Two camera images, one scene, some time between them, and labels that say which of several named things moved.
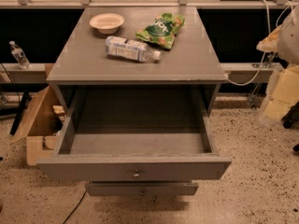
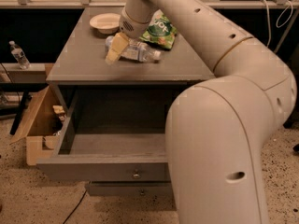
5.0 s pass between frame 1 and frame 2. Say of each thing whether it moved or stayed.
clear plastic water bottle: stayed
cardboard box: stayed
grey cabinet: stayed
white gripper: moved
